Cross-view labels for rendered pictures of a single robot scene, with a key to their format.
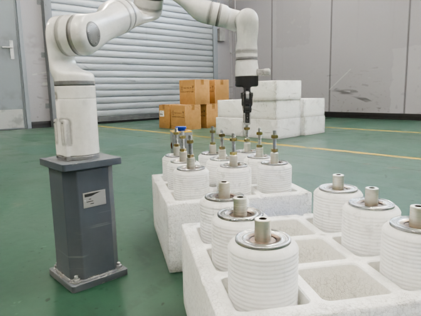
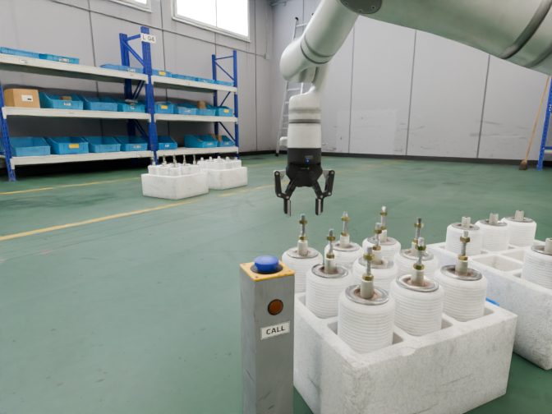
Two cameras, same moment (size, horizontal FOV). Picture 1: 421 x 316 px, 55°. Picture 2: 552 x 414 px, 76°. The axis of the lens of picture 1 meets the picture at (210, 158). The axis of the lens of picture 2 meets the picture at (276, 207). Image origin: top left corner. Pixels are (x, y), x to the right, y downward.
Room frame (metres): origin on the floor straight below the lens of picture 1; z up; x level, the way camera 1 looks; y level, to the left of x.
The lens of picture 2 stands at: (1.56, 0.64, 0.53)
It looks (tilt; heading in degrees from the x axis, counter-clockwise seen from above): 12 degrees down; 259
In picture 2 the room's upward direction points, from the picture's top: straight up
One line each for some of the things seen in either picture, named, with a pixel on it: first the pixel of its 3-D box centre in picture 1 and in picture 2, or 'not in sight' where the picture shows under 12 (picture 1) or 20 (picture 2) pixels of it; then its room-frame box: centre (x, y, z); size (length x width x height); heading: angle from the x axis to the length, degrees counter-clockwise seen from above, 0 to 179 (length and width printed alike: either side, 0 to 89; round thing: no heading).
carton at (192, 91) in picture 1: (194, 91); not in sight; (5.16, 0.18, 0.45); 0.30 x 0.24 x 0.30; 44
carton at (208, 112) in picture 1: (205, 115); not in sight; (5.29, 0.05, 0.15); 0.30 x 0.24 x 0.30; 43
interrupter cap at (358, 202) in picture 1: (371, 204); (493, 223); (0.69, -0.28, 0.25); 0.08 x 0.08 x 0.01
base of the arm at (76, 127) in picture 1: (77, 121); not in sight; (0.98, 0.32, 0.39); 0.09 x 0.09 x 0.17; 42
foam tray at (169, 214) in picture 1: (223, 210); (371, 328); (1.20, -0.04, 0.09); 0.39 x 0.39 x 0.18; 13
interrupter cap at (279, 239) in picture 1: (262, 239); not in sight; (0.53, -0.07, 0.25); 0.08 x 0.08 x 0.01
